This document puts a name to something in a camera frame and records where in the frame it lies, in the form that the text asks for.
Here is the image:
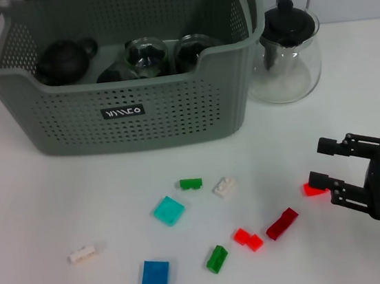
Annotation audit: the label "bright red toy brick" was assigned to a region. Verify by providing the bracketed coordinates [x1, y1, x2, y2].
[301, 180, 329, 198]

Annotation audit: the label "dark clay teapot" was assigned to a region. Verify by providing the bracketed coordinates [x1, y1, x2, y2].
[32, 35, 103, 89]

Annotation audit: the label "green notched toy brick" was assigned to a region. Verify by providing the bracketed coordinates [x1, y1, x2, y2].
[180, 177, 204, 192]

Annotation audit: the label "teal square toy plate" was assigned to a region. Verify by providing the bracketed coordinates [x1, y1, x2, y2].
[151, 193, 188, 230]

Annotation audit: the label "white two-stud toy plate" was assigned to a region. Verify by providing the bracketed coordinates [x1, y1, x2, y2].
[211, 175, 239, 201]

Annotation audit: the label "dark red long toy brick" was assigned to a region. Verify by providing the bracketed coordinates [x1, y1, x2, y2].
[263, 206, 302, 241]

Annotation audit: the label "blue square toy plate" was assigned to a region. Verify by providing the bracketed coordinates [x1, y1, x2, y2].
[138, 258, 173, 284]

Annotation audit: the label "green rectangular toy brick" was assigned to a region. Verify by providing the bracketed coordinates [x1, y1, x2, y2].
[204, 243, 231, 275]

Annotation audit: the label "white long toy brick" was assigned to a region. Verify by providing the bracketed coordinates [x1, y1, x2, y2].
[66, 242, 98, 265]

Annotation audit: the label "grey perforated storage basket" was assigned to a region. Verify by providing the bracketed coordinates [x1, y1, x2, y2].
[0, 0, 280, 169]

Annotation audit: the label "glass carafe with black lid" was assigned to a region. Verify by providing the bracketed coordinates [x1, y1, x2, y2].
[236, 0, 330, 108]

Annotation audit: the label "glass teacup with black sleeve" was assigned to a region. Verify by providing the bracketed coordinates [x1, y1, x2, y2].
[95, 58, 138, 85]
[171, 31, 222, 75]
[121, 35, 172, 82]

